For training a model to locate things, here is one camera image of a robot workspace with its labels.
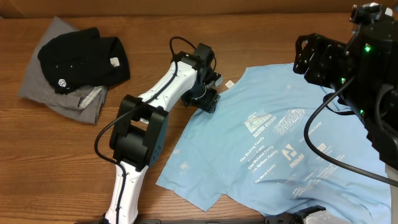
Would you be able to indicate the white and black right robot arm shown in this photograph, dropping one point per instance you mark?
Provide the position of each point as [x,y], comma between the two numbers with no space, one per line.
[363,76]

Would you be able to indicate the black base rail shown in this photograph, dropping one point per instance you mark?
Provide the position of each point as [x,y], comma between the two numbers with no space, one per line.
[300,216]

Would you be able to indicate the grey folded garment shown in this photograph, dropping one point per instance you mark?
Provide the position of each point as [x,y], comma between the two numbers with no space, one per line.
[82,105]

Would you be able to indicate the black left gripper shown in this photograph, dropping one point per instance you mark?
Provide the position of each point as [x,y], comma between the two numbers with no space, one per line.
[209,102]

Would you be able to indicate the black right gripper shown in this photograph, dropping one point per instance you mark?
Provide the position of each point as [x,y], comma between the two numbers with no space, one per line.
[324,57]

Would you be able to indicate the light blue printed t-shirt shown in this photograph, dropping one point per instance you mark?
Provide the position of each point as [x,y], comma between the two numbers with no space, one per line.
[252,149]

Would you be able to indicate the black folded garment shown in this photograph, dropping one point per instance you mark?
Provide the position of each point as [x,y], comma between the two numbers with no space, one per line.
[83,58]

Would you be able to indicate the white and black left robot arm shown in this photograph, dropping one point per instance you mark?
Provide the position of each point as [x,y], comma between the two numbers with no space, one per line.
[139,130]

